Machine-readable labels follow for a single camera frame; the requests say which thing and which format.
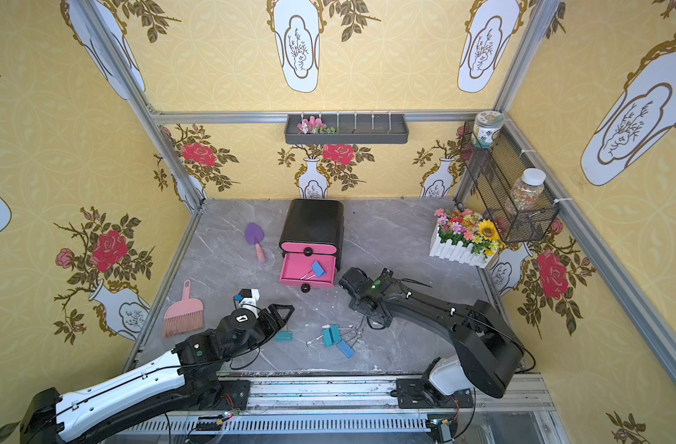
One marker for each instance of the black wire basket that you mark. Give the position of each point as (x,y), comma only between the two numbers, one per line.
(490,174)

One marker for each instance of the pink hand broom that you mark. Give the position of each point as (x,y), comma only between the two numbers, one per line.
(185,315)

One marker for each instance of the teal binder clip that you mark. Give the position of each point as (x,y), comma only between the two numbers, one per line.
(325,338)
(336,333)
(284,336)

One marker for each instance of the small pink flowers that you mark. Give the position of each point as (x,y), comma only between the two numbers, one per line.
(314,125)

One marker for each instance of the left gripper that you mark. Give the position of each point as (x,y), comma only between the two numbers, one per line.
(266,321)

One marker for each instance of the blue binder clip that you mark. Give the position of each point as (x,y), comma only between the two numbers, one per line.
(316,271)
(348,339)

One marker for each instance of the grey wall shelf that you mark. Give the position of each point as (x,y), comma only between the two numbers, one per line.
(352,128)

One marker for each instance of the teal binder clip middle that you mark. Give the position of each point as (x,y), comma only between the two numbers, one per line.
(325,338)

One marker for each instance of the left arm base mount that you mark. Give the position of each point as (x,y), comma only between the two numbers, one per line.
(225,395)

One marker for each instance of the jar with patterned lid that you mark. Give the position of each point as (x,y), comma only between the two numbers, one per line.
(486,128)

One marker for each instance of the teal binder clip right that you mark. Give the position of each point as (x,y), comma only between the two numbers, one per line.
(336,333)

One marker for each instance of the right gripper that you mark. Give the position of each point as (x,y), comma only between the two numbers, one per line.
(375,310)

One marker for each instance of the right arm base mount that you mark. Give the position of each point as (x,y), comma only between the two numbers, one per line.
(419,394)

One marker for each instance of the black drawer cabinet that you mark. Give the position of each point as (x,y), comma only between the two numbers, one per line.
(315,221)

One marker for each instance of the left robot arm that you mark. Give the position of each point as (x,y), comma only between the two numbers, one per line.
(177,380)

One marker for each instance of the flower planter white fence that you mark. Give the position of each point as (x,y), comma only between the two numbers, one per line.
(465,237)

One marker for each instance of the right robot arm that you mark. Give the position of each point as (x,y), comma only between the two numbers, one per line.
(487,351)

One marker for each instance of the purple pink toy shovel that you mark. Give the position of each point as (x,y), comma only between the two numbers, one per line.
(254,235)

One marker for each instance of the teal binder clip left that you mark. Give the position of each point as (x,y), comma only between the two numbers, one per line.
(284,336)

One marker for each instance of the clear jar white lid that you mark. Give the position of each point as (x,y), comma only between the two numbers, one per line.
(526,190)

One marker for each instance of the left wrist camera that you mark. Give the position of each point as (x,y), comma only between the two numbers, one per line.
(248,299)

